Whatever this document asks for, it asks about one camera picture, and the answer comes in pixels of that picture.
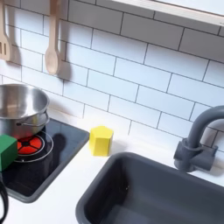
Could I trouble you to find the green block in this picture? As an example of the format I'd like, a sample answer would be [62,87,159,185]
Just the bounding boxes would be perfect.
[0,134,18,172]

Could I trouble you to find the yellow pentagon block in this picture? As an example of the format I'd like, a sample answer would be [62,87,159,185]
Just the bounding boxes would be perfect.
[88,125,115,158]

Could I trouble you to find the black stove top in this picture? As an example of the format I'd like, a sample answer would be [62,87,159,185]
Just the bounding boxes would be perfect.
[0,117,91,204]

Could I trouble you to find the wooden spoon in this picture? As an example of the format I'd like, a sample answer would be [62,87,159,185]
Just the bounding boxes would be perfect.
[44,0,63,75]

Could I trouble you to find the grey tap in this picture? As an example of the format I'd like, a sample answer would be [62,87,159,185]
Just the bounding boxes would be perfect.
[173,105,224,173]

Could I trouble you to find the steel pot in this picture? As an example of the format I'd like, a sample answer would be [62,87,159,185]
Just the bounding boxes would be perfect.
[0,83,51,141]

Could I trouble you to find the grey sink basin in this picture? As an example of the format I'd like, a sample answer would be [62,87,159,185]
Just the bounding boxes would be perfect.
[75,151,224,224]

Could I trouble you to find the wooden shelf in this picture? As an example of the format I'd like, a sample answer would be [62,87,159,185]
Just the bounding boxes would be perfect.
[112,0,224,28]

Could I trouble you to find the wooden slotted spatula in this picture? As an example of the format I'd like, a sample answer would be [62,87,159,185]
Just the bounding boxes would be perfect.
[0,0,12,62]

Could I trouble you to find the thin black cable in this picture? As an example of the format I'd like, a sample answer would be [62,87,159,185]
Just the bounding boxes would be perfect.
[0,178,10,224]

